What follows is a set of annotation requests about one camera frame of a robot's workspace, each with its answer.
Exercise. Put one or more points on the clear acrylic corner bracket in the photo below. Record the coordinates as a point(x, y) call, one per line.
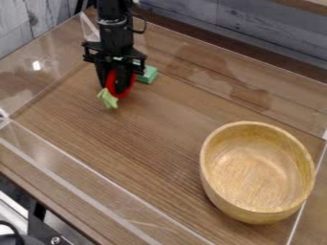
point(90, 30)

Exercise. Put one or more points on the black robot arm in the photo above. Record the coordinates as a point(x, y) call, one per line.
point(115, 21)

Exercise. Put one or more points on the wooden bowl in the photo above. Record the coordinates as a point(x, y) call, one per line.
point(257, 171)

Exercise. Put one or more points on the green rectangular foam block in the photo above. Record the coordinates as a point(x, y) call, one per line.
point(150, 72)

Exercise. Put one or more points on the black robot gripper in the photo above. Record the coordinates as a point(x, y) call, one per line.
point(96, 55)

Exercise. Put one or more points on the clear acrylic tray wall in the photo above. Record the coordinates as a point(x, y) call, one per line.
point(116, 170)

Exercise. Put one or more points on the red plush strawberry toy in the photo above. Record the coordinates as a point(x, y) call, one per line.
point(115, 90)

